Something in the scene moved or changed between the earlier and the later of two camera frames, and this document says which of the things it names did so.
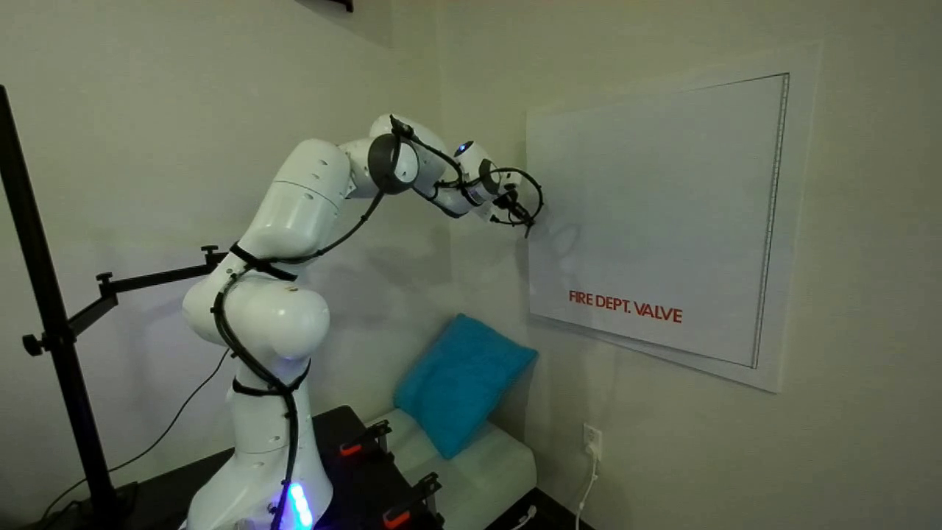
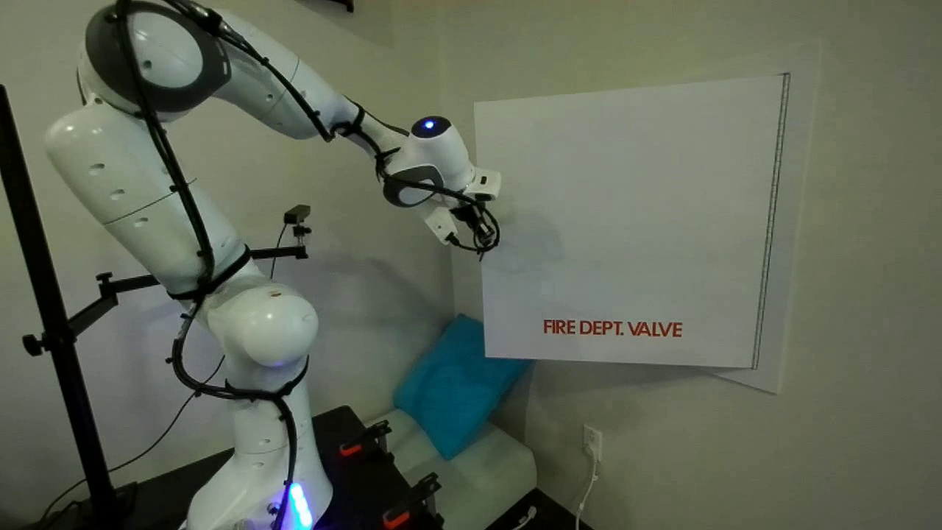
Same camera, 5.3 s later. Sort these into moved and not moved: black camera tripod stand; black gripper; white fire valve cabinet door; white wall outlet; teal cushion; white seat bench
Moved: white fire valve cabinet door; black gripper
Not moved: white seat bench; teal cushion; black camera tripod stand; white wall outlet
